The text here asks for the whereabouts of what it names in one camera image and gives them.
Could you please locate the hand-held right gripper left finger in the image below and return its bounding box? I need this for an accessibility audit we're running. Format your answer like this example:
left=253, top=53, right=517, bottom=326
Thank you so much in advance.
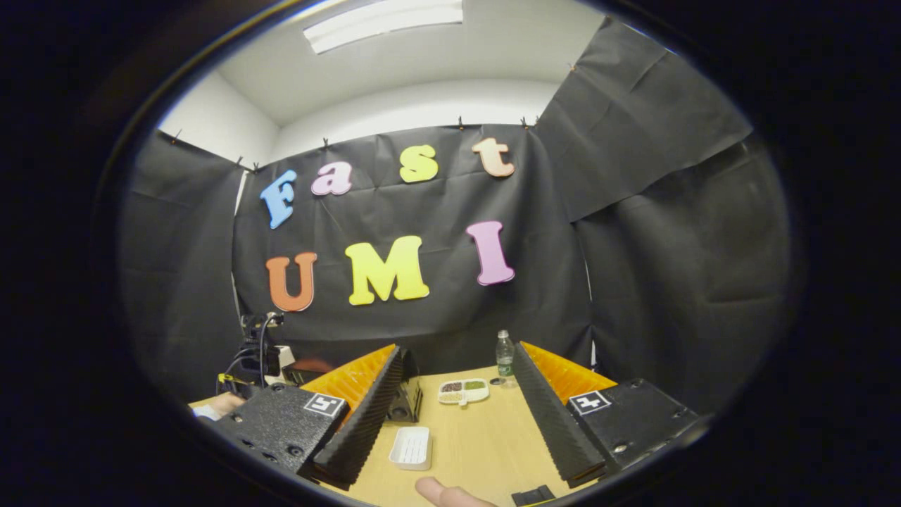
left=213, top=344, right=403, bottom=492

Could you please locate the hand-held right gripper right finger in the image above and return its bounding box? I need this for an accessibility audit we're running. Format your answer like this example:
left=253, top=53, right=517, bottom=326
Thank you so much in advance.
left=512, top=342, right=705, bottom=489

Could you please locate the black electric oven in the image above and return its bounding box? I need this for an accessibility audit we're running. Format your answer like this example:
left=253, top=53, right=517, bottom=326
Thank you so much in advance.
left=282, top=349, right=424, bottom=424

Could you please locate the white plastic tray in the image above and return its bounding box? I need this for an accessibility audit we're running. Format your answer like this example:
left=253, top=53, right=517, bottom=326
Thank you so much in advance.
left=389, top=426, right=433, bottom=471

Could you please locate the clear plastic water bottle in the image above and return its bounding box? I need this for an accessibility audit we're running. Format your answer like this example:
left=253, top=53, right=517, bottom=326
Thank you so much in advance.
left=496, top=330, right=516, bottom=387

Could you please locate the white sectioned dish with beans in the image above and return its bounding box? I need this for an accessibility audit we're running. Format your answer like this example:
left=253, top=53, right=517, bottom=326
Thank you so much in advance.
left=438, top=378, right=491, bottom=407

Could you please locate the black backdrop cloth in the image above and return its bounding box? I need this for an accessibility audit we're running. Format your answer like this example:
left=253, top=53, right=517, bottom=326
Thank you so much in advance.
left=120, top=18, right=793, bottom=416

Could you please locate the long ceiling light panel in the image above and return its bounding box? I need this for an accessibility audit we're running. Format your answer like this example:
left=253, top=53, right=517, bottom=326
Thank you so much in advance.
left=303, top=0, right=465, bottom=55

